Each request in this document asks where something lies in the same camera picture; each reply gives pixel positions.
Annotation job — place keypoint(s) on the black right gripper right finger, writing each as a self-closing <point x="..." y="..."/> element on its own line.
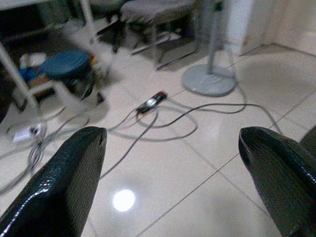
<point x="284" y="177"/>

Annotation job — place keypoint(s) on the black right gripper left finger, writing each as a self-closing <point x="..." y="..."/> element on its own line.
<point x="56" y="187"/>

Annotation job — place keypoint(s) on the white desk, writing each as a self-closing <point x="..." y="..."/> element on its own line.
<point x="14" y="74"/>

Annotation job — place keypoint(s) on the blue round stool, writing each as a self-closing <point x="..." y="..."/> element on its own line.
<point x="64" y="64"/>

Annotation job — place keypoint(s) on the black power strip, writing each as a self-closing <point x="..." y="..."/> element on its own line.
<point x="153" y="101"/>

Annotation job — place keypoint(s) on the grey cushioned metal chair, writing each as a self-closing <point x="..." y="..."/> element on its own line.
<point x="153" y="12"/>

